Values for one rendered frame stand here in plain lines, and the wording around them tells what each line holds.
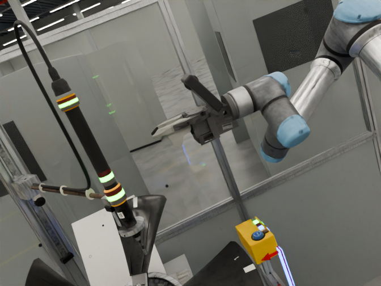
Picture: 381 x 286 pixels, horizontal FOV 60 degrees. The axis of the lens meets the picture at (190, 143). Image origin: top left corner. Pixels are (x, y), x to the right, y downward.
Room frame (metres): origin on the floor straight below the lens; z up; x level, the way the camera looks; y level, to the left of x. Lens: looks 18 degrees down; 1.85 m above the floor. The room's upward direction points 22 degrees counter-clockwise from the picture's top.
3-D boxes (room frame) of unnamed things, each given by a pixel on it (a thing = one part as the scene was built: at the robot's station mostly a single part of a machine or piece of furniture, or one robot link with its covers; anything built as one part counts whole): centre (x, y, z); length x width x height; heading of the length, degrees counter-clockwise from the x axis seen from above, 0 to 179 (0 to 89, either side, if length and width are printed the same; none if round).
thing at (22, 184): (1.22, 0.64, 1.55); 0.10 x 0.07 x 0.08; 42
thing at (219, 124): (0.80, -0.07, 1.64); 0.12 x 0.08 x 0.09; 97
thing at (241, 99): (0.81, -0.15, 1.64); 0.08 x 0.05 x 0.08; 7
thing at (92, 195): (0.98, 0.43, 1.55); 0.54 x 0.01 x 0.01; 42
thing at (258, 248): (1.10, -0.10, 1.02); 0.16 x 0.10 x 0.11; 7
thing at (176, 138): (0.76, 0.03, 1.64); 0.09 x 0.03 x 0.06; 105
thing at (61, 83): (0.76, 0.22, 1.66); 0.04 x 0.04 x 0.46
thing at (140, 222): (0.77, 0.23, 1.50); 0.09 x 0.07 x 0.10; 42
